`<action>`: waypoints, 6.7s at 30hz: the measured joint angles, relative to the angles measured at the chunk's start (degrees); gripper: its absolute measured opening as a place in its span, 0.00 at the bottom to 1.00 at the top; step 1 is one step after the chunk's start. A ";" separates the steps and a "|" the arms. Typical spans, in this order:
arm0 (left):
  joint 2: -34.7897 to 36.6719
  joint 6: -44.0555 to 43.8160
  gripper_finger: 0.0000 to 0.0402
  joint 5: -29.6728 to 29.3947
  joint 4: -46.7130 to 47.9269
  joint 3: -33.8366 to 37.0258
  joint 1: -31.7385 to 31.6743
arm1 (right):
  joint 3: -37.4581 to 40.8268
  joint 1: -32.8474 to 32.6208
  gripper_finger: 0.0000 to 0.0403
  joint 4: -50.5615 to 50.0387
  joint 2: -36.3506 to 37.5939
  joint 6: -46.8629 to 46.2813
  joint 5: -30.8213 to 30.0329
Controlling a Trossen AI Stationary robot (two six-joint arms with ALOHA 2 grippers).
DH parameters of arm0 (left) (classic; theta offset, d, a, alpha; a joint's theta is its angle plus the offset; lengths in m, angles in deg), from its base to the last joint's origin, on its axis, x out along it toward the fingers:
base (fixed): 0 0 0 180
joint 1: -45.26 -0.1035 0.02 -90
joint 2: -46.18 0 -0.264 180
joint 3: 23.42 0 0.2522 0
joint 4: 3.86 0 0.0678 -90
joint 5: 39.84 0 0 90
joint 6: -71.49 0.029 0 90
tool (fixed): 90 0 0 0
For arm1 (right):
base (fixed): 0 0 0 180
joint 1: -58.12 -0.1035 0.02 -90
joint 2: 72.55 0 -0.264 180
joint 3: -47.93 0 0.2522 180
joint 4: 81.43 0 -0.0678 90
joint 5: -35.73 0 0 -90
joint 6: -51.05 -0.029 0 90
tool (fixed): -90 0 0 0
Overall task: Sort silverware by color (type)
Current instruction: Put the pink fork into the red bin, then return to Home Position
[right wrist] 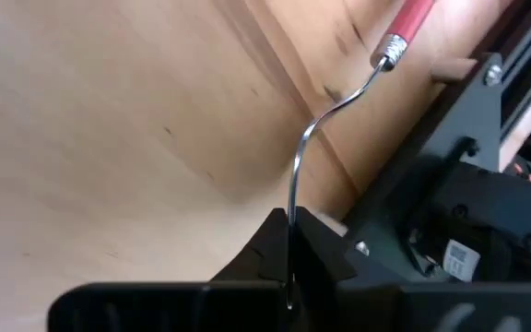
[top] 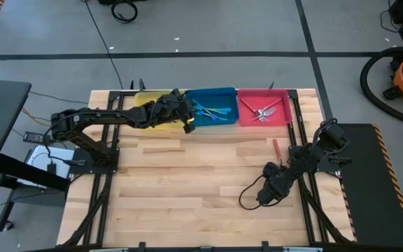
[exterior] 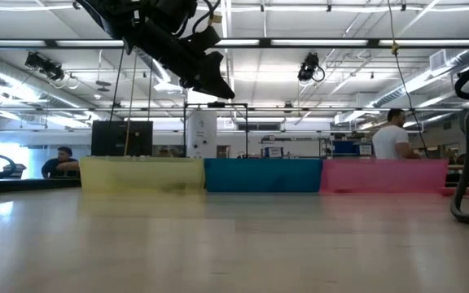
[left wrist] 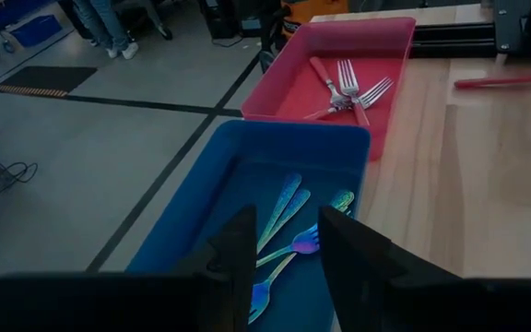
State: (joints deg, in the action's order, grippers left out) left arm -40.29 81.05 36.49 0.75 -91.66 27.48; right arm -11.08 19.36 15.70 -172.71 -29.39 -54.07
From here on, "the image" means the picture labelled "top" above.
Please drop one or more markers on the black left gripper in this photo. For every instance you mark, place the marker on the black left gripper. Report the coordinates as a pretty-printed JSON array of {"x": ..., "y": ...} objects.
[{"x": 163, "y": 113}]

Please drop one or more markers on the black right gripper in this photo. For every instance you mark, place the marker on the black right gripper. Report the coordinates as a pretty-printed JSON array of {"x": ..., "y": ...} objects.
[{"x": 278, "y": 185}]

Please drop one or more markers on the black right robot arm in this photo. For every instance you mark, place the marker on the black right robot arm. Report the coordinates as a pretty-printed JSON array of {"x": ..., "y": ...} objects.
[{"x": 331, "y": 136}]

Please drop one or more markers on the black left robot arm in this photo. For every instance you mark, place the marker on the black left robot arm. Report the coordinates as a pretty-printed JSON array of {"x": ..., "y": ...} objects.
[{"x": 110, "y": 115}]

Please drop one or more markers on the blue plastic bin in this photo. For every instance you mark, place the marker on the blue plastic bin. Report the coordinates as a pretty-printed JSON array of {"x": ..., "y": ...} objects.
[{"x": 222, "y": 96}]

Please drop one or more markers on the black table clamp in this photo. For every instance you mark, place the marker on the black table clamp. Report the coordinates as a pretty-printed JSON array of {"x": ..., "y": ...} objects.
[
  {"x": 142, "y": 246},
  {"x": 265, "y": 246}
]

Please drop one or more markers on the yellow plastic bin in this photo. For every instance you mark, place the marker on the yellow plastic bin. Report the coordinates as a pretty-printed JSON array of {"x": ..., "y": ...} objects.
[{"x": 145, "y": 98}]

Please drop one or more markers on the pink plastic bin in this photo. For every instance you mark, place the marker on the pink plastic bin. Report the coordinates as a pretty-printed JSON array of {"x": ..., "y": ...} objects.
[{"x": 247, "y": 119}]

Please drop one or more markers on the black hazard-striped mat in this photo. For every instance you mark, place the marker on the black hazard-striped mat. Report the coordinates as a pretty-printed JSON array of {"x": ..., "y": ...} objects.
[{"x": 369, "y": 192}]

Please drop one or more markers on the white paper box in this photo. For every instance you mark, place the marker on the white paper box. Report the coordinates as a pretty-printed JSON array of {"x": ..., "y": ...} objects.
[{"x": 47, "y": 157}]

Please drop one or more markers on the orange vacuum cleaner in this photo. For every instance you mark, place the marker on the orange vacuum cleaner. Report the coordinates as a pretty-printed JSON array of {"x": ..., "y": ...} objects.
[{"x": 363, "y": 82}]

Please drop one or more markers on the black power adapter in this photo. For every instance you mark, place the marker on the black power adapter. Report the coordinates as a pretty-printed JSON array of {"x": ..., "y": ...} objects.
[{"x": 35, "y": 137}]

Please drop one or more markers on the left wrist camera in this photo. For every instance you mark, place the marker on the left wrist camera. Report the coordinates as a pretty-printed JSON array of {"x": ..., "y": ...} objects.
[{"x": 177, "y": 96}]

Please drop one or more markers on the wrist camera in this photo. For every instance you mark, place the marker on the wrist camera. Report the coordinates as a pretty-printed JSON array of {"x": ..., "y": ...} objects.
[
  {"x": 271, "y": 171},
  {"x": 177, "y": 96}
]

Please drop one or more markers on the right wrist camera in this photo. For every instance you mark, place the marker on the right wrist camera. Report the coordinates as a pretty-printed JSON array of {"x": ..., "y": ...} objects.
[{"x": 271, "y": 171}]

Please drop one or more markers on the black table frame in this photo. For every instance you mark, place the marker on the black table frame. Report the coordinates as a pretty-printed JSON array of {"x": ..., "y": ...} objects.
[{"x": 297, "y": 115}]

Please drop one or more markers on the black desk leg frame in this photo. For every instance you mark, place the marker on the black desk leg frame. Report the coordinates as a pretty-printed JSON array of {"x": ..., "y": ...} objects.
[{"x": 30, "y": 171}]

